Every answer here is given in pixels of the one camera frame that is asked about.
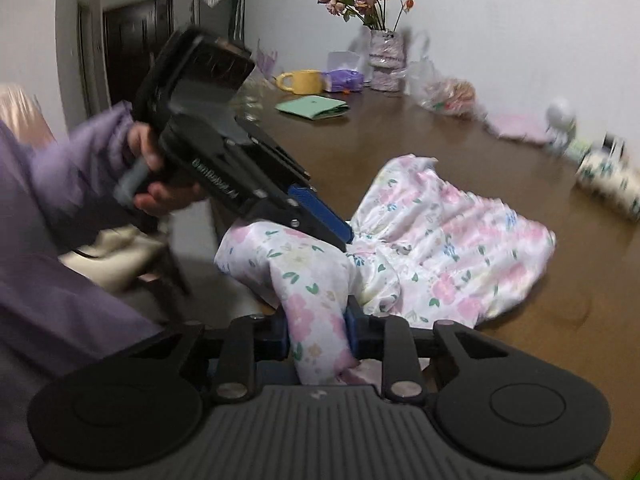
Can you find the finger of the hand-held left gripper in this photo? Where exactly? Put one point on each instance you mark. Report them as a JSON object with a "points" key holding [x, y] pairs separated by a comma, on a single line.
{"points": [[300, 221], [320, 212]]}

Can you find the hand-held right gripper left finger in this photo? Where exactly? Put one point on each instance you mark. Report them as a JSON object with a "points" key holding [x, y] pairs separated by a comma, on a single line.
{"points": [[272, 340]]}

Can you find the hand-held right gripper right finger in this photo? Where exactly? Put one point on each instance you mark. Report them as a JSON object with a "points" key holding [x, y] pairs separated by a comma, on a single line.
{"points": [[354, 332]]}

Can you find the pink floral clothes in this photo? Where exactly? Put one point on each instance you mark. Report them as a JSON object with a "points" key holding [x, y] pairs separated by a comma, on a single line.
{"points": [[440, 240]]}

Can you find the person's left forearm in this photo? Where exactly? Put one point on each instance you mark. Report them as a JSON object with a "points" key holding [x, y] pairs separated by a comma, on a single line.
{"points": [[85, 170]]}

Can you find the person's left hand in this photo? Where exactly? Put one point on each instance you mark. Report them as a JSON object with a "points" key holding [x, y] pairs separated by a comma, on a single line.
{"points": [[167, 199]]}

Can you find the clear glass jar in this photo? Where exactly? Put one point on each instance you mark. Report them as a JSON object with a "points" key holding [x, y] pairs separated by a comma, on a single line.
{"points": [[252, 92]]}

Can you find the dark wooden door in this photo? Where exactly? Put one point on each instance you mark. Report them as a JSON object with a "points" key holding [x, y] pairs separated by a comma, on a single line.
{"points": [[135, 50]]}

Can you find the green booklet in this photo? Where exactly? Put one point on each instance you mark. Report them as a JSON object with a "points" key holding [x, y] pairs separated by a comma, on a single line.
{"points": [[312, 107]]}

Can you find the yellow mug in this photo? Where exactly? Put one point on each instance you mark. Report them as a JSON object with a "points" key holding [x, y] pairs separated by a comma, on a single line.
{"points": [[302, 82]]}

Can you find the grey refrigerator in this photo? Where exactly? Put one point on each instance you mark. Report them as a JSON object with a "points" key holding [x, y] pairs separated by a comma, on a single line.
{"points": [[217, 10]]}

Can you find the purple tissue pack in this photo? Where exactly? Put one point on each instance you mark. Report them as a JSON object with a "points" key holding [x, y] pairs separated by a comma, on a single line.
{"points": [[345, 81]]}

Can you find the chair with beige cushion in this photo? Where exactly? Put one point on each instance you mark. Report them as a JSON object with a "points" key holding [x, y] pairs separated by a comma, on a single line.
{"points": [[115, 257]]}

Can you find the pink knitted vase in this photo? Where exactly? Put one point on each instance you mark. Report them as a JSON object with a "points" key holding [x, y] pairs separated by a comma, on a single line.
{"points": [[386, 60]]}

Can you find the clear plastic snack bag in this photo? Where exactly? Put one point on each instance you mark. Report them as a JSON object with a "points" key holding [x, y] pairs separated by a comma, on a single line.
{"points": [[447, 90]]}

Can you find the pink book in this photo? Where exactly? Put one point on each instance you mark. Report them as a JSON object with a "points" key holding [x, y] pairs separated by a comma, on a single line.
{"points": [[517, 127]]}

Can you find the person's purple jacket torso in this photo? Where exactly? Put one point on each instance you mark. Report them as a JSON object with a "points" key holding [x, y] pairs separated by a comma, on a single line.
{"points": [[45, 310]]}

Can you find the white round device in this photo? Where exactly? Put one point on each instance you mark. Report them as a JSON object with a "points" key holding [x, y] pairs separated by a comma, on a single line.
{"points": [[561, 120]]}

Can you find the folded green flower cloth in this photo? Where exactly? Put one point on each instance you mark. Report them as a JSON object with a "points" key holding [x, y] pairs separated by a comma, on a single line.
{"points": [[610, 185]]}

